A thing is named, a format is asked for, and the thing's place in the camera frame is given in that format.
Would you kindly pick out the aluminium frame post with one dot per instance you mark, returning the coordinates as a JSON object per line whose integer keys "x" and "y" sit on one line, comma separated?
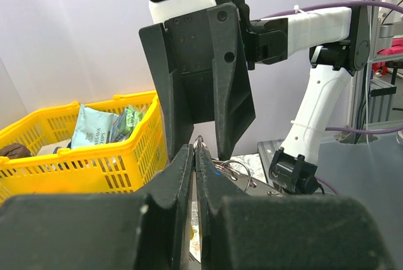
{"x": 385, "y": 26}

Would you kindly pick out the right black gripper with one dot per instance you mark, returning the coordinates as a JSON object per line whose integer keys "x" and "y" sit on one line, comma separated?
{"x": 200, "y": 75}

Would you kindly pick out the floral table mat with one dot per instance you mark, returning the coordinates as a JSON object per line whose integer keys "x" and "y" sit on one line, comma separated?
{"x": 253, "y": 162}

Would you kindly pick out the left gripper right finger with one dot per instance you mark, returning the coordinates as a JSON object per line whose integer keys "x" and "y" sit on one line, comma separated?
{"x": 240, "y": 231}

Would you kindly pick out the light blue snack bag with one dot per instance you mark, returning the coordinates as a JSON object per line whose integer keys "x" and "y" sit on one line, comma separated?
{"x": 92, "y": 127}

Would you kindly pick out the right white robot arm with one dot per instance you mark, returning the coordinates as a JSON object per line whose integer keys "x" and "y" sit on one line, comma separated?
{"x": 337, "y": 38}

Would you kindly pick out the green packet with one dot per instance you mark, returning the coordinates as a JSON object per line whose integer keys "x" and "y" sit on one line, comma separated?
{"x": 126, "y": 122}

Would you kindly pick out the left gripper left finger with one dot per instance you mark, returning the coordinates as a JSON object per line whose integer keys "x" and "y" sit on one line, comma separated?
{"x": 146, "y": 229}

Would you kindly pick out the yellow plastic basket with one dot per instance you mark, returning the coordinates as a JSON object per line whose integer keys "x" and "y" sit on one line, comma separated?
{"x": 121, "y": 167}

